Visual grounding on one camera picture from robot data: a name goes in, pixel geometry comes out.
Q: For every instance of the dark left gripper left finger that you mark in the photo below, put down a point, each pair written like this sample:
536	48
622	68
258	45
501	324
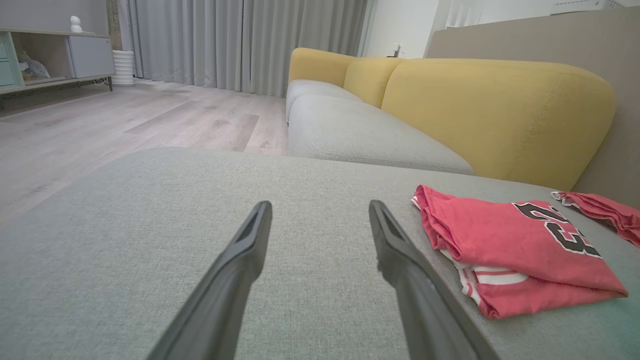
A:
235	280

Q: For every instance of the grey pleated curtain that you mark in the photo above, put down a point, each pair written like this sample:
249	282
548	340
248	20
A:
240	45

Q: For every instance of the white ribbed cylinder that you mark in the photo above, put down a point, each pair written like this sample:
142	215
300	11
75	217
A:
123	67

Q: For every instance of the low grey media cabinet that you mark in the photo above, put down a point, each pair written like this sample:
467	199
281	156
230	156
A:
85	57

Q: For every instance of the grey bundle in cabinet shelf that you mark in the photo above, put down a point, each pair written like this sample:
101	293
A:
34	67

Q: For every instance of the small dark object on sill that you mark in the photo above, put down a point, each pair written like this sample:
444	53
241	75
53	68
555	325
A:
397	50

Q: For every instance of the large yellow sofa back cushion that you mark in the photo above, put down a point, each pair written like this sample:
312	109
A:
500	120

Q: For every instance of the red shorts white stripes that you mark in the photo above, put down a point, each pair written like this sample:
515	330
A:
605	212

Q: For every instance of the small white round figurine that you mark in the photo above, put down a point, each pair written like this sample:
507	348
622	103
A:
75	24

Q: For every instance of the red basketball jersey white trim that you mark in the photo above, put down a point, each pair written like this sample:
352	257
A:
500	240

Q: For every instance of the small yellow sofa back cushion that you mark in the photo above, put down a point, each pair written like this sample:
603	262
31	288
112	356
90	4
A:
317	65
367	80

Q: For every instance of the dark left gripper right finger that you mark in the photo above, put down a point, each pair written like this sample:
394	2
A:
415	290

